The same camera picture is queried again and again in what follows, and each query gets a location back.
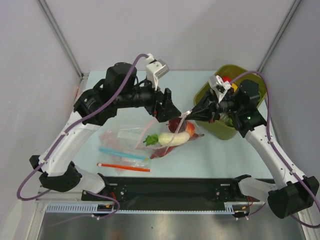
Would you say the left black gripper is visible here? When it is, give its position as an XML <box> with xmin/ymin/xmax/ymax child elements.
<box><xmin>115</xmin><ymin>74</ymin><xmax>181</xmax><ymax>122</ymax></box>

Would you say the dark red toy peach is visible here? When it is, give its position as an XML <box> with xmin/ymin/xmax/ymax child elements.
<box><xmin>167</xmin><ymin>117</ymin><xmax>187</xmax><ymax>133</ymax></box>

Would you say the clear red-zipper bag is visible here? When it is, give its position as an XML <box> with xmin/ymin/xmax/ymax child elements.
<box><xmin>135</xmin><ymin>110</ymin><xmax>204</xmax><ymax>159</ymax></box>

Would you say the white toy egg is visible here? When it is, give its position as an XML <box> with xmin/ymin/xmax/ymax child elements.
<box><xmin>143</xmin><ymin>131</ymin><xmax>190</xmax><ymax>147</ymax></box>

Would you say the red toy tomato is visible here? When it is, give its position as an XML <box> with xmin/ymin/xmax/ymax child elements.
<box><xmin>222</xmin><ymin>76</ymin><xmax>232</xmax><ymax>82</ymax></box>

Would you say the red toy lobster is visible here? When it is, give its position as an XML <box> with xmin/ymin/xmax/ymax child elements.
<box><xmin>149</xmin><ymin>133</ymin><xmax>205</xmax><ymax>159</ymax></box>

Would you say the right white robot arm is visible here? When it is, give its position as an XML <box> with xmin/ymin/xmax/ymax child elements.
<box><xmin>187</xmin><ymin>79</ymin><xmax>320</xmax><ymax>219</ymax></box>

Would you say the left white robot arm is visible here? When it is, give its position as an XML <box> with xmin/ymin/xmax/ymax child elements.
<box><xmin>29</xmin><ymin>60</ymin><xmax>181</xmax><ymax>200</ymax></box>

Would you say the bag with blue zipper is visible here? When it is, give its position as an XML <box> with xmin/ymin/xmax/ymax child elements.
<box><xmin>99</xmin><ymin>125</ymin><xmax>152</xmax><ymax>159</ymax></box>

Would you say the bag with orange zipper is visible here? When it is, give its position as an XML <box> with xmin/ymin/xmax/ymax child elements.
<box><xmin>96</xmin><ymin>126</ymin><xmax>153</xmax><ymax>176</ymax></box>

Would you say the olive green plastic bin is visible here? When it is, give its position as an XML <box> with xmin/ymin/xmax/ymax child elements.
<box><xmin>193</xmin><ymin>64</ymin><xmax>267</xmax><ymax>140</ymax></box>

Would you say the yellow toy fruit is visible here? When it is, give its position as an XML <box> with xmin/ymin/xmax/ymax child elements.
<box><xmin>231</xmin><ymin>83</ymin><xmax>238</xmax><ymax>92</ymax></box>

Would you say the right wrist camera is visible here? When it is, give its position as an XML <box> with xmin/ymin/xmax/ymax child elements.
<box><xmin>208</xmin><ymin>75</ymin><xmax>232</xmax><ymax>103</ymax></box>

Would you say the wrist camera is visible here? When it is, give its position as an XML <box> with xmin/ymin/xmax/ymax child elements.
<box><xmin>145</xmin><ymin>53</ymin><xmax>170</xmax><ymax>91</ymax></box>
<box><xmin>208</xmin><ymin>75</ymin><xmax>232</xmax><ymax>103</ymax></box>

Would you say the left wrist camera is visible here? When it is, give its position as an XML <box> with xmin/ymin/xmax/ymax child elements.
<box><xmin>145</xmin><ymin>53</ymin><xmax>170</xmax><ymax>91</ymax></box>

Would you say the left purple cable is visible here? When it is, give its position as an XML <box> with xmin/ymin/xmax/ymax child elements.
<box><xmin>16</xmin><ymin>53</ymin><xmax>151</xmax><ymax>227</ymax></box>

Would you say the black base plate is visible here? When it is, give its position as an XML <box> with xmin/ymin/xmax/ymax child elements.
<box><xmin>81</xmin><ymin>176</ymin><xmax>261</xmax><ymax>211</ymax></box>

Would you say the white cable duct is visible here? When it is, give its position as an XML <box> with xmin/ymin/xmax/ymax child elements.
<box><xmin>46</xmin><ymin>203</ymin><xmax>98</xmax><ymax>214</ymax></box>

